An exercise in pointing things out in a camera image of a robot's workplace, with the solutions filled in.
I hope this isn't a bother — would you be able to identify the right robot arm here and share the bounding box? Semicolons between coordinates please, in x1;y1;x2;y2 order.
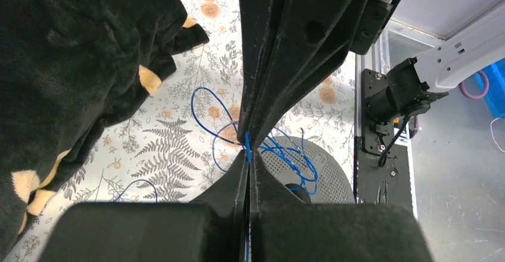
238;0;504;148

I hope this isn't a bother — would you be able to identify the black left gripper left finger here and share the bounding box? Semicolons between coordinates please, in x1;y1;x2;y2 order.
39;151;249;261

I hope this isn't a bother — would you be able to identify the blue plastic bin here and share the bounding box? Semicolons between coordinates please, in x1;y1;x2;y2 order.
482;58;504;118

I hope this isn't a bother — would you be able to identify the black flower-pattern plush blanket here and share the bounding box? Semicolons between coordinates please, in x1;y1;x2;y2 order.
1;0;209;256

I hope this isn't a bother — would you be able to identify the white thin wire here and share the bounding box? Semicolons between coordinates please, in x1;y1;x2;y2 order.
490;117;505;154

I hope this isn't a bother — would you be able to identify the floral table mat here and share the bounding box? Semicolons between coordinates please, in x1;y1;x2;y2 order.
4;0;358;262

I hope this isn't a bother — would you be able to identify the blue cable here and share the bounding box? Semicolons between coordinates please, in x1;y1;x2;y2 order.
114;87;319;262

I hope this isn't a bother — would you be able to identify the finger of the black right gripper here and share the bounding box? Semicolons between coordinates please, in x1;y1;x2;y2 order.
246;0;401;148
238;0;286;140

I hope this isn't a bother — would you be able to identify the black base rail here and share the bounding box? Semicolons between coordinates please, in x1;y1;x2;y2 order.
354;53;418;217

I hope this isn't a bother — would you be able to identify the grey perforated spool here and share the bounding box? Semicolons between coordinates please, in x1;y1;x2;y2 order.
258;136;355;204

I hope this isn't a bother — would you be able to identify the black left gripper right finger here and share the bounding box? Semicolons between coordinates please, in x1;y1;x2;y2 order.
249;151;432;261

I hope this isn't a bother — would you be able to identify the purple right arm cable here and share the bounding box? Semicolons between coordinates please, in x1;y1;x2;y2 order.
458;70;490;100

